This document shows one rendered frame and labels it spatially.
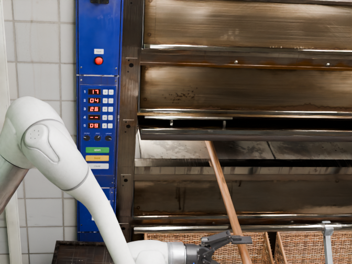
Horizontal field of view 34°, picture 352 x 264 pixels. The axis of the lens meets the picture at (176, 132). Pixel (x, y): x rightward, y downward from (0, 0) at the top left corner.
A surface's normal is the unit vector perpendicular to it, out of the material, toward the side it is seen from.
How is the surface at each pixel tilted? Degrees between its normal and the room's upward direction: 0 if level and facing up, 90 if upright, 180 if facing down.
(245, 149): 0
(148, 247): 18
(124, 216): 90
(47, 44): 90
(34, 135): 34
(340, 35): 70
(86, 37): 90
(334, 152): 0
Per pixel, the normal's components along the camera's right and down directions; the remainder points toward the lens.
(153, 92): 0.14, 0.20
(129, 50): 0.11, 0.52
